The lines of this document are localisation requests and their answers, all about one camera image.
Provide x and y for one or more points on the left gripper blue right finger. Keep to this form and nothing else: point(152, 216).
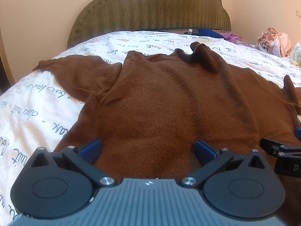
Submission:
point(204, 152)

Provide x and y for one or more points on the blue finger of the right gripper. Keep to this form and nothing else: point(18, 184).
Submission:
point(297, 131)

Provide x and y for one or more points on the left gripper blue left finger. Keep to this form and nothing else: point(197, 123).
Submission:
point(91, 150)

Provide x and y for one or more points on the brown knit sweater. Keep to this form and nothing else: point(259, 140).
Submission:
point(149, 110)

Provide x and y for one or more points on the pink clothes pile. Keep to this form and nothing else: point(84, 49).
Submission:
point(274, 43)

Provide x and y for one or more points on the purple garment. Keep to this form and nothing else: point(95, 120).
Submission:
point(231, 37)

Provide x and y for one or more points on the dark blue garment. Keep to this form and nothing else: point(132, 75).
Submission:
point(204, 32)

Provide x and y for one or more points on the olive green upholstered headboard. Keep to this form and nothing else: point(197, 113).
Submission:
point(100, 17)

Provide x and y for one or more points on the white wall switch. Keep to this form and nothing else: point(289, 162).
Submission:
point(298, 13)

